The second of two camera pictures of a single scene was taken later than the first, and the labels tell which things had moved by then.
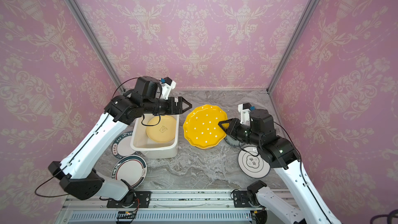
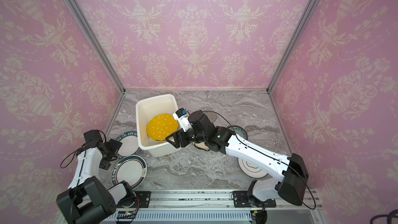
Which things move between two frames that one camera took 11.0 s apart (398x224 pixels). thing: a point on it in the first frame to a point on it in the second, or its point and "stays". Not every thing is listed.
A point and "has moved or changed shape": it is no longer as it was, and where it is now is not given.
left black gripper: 173,109 to 113,145
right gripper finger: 228,130 to 180,139
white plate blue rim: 251,165 stays
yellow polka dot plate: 201,128 has moved or changed shape
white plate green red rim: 131,169 stays
